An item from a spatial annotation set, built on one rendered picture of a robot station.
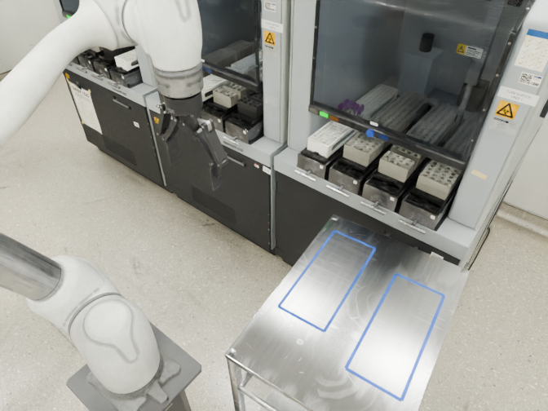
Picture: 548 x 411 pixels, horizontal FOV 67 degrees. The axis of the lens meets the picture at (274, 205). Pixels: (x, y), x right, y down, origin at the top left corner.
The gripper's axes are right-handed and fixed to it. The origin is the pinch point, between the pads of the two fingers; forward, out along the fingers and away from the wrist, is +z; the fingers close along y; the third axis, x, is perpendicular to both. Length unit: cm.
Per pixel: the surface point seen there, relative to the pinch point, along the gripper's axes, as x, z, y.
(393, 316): 20, 38, 48
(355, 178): 67, 39, 10
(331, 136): 78, 34, -9
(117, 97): 67, 57, -145
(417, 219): 66, 45, 36
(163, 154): 66, 81, -110
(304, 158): 66, 40, -13
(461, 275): 45, 38, 57
